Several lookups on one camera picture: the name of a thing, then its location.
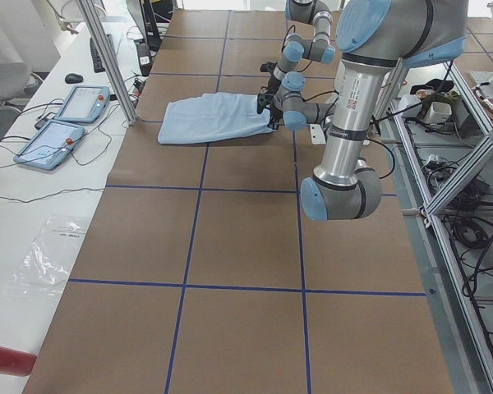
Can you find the aluminium frame post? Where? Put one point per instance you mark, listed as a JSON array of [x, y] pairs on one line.
[[108, 57]]

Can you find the clear plastic bag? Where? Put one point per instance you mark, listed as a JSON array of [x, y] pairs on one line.
[[47, 265]]

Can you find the black computer mouse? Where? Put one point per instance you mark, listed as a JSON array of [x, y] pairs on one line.
[[73, 78]]

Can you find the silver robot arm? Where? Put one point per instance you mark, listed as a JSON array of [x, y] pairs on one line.
[[373, 37], [312, 37]]

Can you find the upper blue teach pendant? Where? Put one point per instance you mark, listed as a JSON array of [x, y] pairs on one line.
[[84, 104]]

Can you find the lower blue teach pendant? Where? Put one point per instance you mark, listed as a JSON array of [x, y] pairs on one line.
[[50, 146]]

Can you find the blue teach pendant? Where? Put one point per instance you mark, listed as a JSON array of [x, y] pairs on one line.
[[84, 104], [50, 146]]

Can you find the white box under frame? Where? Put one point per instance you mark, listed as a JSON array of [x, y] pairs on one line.
[[439, 113]]

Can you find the grey office chair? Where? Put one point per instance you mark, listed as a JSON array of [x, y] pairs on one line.
[[14, 79]]

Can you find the black keyboard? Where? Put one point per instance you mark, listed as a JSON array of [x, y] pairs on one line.
[[97, 62]]

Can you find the red cylinder bottle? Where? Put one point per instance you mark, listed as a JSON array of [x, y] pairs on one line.
[[15, 362]]

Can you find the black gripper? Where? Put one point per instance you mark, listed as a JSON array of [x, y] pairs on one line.
[[269, 88], [274, 110]]

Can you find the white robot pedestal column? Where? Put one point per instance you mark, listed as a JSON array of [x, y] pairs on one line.
[[317, 134]]

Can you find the light blue button shirt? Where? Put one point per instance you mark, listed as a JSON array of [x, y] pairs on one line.
[[213, 117]]

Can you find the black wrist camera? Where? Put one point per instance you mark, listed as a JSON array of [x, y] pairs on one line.
[[268, 67], [264, 101]]

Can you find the aluminium side frame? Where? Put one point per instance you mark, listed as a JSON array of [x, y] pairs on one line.
[[448, 174]]

